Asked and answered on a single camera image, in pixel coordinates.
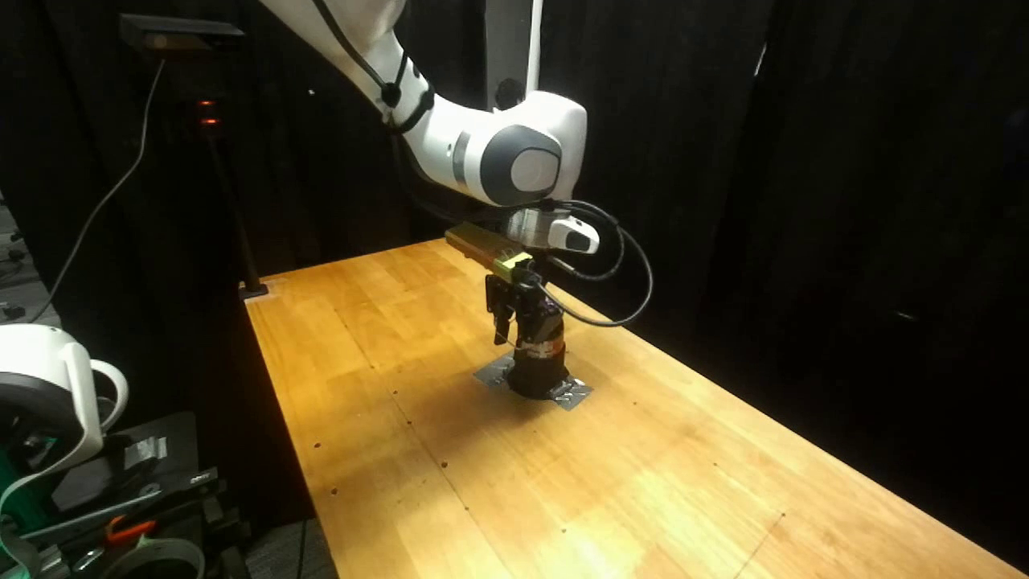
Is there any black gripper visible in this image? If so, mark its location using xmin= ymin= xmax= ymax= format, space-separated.
xmin=479 ymin=259 xmax=568 ymax=346

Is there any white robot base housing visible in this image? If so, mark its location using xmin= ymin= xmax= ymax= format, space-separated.
xmin=0 ymin=317 xmax=110 ymax=478

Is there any grey flat plate under bottle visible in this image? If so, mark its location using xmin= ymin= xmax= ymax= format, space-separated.
xmin=470 ymin=354 xmax=595 ymax=415

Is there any white vertical pole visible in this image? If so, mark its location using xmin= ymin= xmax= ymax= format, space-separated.
xmin=524 ymin=0 xmax=548 ymax=100

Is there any black backdrop curtain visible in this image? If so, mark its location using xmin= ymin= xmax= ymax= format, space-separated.
xmin=0 ymin=0 xmax=1029 ymax=539

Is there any grey tape roll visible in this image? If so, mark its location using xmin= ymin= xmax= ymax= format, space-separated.
xmin=96 ymin=535 xmax=211 ymax=579

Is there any black base panel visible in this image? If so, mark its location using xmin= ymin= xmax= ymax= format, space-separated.
xmin=38 ymin=409 xmax=219 ymax=520

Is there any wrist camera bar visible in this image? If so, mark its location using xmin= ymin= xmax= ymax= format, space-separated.
xmin=440 ymin=221 xmax=536 ymax=285

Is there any black looping gripper cable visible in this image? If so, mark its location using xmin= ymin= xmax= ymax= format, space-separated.
xmin=530 ymin=195 xmax=660 ymax=331

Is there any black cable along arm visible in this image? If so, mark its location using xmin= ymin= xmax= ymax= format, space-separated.
xmin=310 ymin=0 xmax=439 ymax=136

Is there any black camera stand with clamp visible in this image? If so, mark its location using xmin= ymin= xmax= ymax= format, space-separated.
xmin=189 ymin=52 xmax=273 ymax=303

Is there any white cable loop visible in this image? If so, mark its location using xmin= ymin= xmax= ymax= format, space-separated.
xmin=0 ymin=356 xmax=133 ymax=508

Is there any thin white cable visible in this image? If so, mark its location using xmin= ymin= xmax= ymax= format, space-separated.
xmin=20 ymin=52 xmax=172 ymax=327

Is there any black stereo camera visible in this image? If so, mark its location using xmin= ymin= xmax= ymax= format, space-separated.
xmin=116 ymin=9 xmax=252 ymax=58

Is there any black clamp with orange handle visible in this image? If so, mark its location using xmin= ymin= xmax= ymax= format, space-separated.
xmin=100 ymin=511 xmax=162 ymax=551

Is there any silver metal rail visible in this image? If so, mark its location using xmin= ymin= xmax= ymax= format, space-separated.
xmin=17 ymin=482 xmax=167 ymax=543

